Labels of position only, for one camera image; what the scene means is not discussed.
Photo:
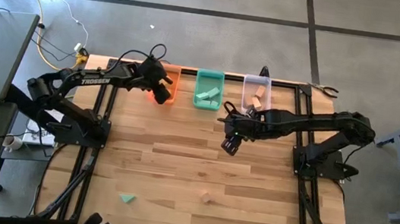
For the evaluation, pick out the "clear plastic bin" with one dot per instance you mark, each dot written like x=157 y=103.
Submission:
x=249 y=83

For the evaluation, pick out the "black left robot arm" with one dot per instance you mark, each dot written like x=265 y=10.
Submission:
x=94 y=80

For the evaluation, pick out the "black aluminium table frame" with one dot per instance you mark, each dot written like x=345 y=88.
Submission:
x=189 y=72

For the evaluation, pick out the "white printed box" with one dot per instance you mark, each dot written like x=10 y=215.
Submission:
x=43 y=139

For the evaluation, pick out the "white cup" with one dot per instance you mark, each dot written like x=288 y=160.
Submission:
x=12 y=143

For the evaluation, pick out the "translucent orange plastic bin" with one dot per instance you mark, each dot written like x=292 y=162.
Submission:
x=174 y=86

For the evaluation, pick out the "green triangular block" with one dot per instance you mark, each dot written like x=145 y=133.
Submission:
x=127 y=197

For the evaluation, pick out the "translucent green plastic bin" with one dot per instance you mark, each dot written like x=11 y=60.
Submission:
x=202 y=79

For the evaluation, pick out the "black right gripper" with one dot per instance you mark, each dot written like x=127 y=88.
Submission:
x=240 y=126

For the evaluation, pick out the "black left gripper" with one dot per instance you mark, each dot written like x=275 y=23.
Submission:
x=151 y=71

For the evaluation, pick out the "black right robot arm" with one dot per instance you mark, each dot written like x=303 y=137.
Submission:
x=298 y=120

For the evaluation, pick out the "black clamp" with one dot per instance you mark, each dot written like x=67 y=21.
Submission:
x=264 y=71

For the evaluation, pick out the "small natural wood cube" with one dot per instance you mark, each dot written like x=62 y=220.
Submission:
x=206 y=197

